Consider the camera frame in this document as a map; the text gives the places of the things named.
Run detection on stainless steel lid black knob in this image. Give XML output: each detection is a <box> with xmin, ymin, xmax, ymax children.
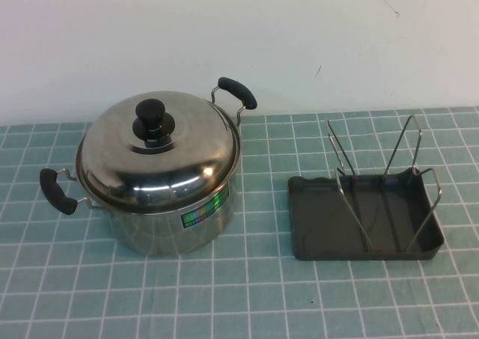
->
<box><xmin>76</xmin><ymin>88</ymin><xmax>240</xmax><ymax>210</ymax></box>

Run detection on dark grey plastic drip tray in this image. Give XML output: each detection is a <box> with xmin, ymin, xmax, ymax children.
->
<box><xmin>287</xmin><ymin>168</ymin><xmax>445</xmax><ymax>261</ymax></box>

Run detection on teal grid pattern tablecloth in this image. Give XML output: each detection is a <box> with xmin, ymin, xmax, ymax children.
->
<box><xmin>0</xmin><ymin>105</ymin><xmax>479</xmax><ymax>339</ymax></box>

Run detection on stainless steel pot black handles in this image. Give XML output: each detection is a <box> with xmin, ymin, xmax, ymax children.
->
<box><xmin>37</xmin><ymin>76</ymin><xmax>258</xmax><ymax>257</ymax></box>

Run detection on metal wire lid rack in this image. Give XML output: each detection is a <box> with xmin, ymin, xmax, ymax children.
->
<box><xmin>325</xmin><ymin>114</ymin><xmax>443</xmax><ymax>252</ymax></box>

